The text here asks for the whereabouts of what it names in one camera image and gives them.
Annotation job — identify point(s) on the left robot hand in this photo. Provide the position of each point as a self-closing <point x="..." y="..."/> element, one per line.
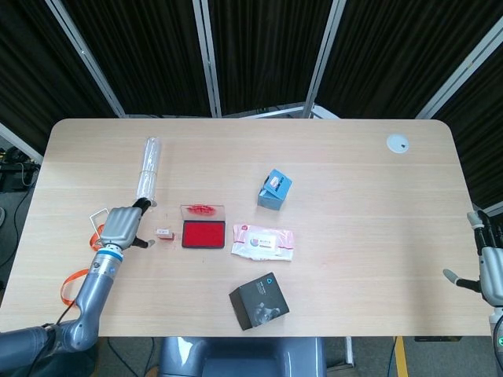
<point x="120" y="228"/>

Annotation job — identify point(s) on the grey robot base body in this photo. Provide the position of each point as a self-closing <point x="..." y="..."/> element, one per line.
<point x="239" y="357"/>

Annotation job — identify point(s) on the red ink pad case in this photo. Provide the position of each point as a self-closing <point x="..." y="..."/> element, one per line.
<point x="203" y="232"/>

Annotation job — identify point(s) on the grey aluminium partition post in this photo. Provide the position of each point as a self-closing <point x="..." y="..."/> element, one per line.
<point x="324" y="59"/>
<point x="84" y="55"/>
<point x="208" y="59"/>
<point x="19" y="141"/>
<point x="460" y="70"/>

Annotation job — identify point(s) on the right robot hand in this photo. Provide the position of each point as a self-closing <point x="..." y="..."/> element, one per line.
<point x="493" y="271"/>

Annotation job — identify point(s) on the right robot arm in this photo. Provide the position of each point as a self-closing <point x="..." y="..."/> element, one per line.
<point x="498" y="334"/>

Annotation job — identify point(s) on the grey partition foot bar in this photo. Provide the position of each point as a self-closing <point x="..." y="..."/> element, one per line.
<point x="275" y="110"/>

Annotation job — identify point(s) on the white badge holder frame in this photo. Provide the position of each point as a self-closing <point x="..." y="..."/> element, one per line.
<point x="94" y="215"/>

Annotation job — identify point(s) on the black product box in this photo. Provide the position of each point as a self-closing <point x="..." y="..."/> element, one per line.
<point x="259" y="300"/>

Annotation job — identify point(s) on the yellow floor tape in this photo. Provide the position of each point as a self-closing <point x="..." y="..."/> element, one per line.
<point x="399" y="357"/>

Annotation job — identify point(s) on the black curtain panel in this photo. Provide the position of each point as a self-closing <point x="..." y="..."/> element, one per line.
<point x="479" y="129"/>
<point x="145" y="55"/>
<point x="267" y="51"/>
<point x="401" y="51"/>
<point x="31" y="59"/>

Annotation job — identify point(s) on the blue cardboard box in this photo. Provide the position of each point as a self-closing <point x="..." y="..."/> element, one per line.
<point x="275" y="190"/>

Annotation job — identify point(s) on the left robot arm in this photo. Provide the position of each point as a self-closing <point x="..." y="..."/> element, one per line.
<point x="92" y="290"/>

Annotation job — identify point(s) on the pink wet wipes pack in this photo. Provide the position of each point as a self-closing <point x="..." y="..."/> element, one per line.
<point x="262" y="241"/>

